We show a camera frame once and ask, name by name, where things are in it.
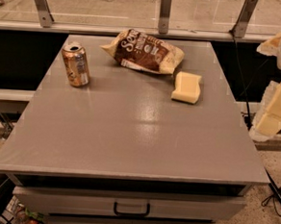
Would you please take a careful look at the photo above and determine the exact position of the black floor cable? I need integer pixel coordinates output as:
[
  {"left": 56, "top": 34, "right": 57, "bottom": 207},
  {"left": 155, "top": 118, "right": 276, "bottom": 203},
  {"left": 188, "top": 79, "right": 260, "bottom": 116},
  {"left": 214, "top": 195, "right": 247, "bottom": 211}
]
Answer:
[{"left": 260, "top": 172, "right": 281, "bottom": 218}]

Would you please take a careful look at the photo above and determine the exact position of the grey drawer cabinet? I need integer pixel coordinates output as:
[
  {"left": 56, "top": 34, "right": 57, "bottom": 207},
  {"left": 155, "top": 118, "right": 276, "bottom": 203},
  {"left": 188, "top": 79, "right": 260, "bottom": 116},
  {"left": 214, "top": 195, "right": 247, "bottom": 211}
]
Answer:
[{"left": 0, "top": 36, "right": 268, "bottom": 224}]

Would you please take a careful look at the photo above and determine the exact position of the metal bracket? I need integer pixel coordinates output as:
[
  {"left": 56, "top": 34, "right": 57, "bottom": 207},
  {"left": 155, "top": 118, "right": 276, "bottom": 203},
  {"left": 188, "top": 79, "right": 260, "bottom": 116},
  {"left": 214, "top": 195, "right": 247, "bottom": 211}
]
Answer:
[
  {"left": 158, "top": 0, "right": 171, "bottom": 35},
  {"left": 34, "top": 0, "right": 54, "bottom": 28},
  {"left": 230, "top": 0, "right": 258, "bottom": 38}
]

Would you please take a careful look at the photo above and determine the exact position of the middle metal bracket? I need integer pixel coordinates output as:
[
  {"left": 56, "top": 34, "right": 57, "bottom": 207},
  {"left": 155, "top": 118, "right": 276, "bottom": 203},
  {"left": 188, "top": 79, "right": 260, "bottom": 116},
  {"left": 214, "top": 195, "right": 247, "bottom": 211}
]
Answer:
[{"left": 158, "top": 0, "right": 171, "bottom": 35}]

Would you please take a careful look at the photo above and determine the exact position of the right metal bracket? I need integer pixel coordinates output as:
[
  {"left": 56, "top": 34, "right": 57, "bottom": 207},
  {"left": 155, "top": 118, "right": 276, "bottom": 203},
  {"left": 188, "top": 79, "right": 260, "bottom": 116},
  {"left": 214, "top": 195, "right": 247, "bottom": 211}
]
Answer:
[{"left": 230, "top": 0, "right": 258, "bottom": 38}]

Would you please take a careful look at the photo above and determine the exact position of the left metal bracket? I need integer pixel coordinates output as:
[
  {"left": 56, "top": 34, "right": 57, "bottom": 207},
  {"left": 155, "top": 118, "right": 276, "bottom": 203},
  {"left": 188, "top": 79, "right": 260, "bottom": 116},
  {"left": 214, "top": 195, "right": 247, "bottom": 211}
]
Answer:
[{"left": 34, "top": 0, "right": 54, "bottom": 28}]

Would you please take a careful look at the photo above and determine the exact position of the black drawer handle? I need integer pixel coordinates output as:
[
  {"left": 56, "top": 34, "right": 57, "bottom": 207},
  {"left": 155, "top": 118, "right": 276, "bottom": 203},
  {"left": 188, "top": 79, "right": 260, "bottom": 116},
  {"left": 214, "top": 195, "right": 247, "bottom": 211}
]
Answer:
[{"left": 114, "top": 202, "right": 151, "bottom": 218}]

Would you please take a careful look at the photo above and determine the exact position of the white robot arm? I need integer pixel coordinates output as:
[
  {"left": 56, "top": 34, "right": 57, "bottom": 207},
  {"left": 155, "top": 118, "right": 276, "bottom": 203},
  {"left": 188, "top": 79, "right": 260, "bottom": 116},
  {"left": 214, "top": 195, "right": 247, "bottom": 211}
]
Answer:
[{"left": 249, "top": 32, "right": 281, "bottom": 142}]

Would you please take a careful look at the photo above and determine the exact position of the orange soda can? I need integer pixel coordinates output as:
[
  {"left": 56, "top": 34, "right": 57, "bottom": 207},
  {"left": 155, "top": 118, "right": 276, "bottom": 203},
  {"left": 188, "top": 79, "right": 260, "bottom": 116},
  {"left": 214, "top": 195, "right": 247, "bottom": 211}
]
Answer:
[{"left": 62, "top": 41, "right": 90, "bottom": 87}]

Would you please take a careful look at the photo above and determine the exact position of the yellow sponge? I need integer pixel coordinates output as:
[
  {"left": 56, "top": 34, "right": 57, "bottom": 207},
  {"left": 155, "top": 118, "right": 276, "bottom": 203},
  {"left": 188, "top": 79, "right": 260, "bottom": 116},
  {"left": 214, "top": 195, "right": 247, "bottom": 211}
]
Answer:
[{"left": 171, "top": 71, "right": 202, "bottom": 104}]

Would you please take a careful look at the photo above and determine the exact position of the brown chip bag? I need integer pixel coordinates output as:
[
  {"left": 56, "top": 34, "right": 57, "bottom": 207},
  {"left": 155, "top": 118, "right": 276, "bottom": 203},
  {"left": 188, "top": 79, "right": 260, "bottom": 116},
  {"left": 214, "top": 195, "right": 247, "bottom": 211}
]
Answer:
[{"left": 102, "top": 29, "right": 184, "bottom": 75}]

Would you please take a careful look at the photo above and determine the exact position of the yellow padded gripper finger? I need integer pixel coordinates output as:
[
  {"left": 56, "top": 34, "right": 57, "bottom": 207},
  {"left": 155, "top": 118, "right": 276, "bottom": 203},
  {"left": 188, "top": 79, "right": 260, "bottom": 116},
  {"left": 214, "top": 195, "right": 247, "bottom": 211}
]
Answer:
[
  {"left": 249, "top": 81, "right": 281, "bottom": 142},
  {"left": 257, "top": 32, "right": 281, "bottom": 57}
]

